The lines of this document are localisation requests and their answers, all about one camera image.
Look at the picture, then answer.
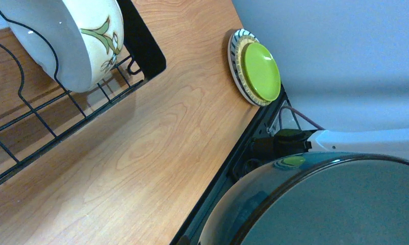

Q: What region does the white bowl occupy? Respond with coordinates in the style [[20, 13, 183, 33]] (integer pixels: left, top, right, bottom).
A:
[[0, 0, 124, 92]]

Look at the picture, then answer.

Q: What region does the green striped plate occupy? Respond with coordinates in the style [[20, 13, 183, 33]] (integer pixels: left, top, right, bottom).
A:
[[241, 42, 281, 102]]

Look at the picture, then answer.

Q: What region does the black wire dish rack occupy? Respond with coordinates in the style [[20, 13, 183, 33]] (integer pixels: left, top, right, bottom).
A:
[[0, 1, 167, 185]]

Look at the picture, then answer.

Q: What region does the white black striped plate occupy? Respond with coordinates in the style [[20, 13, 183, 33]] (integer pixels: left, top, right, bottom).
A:
[[227, 28, 259, 106]]

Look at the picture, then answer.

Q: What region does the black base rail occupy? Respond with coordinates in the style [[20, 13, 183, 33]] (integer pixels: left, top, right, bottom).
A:
[[170, 89, 291, 244]]

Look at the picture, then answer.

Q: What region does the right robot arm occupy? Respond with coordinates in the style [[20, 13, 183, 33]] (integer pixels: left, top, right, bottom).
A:
[[251, 129, 409, 160]]

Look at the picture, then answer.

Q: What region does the dark teal spotted bowl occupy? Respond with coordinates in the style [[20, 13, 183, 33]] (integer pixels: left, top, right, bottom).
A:
[[198, 152, 409, 244]]

